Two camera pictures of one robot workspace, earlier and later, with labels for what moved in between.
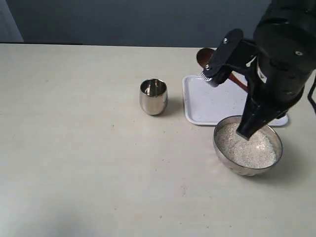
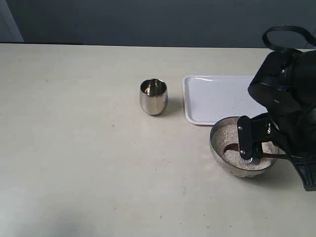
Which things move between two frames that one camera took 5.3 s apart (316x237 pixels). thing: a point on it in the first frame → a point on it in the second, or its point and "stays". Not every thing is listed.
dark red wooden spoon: (203, 57) → (236, 147)
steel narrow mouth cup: (153, 96) stays
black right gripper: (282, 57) → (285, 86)
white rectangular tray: (203, 104) stays
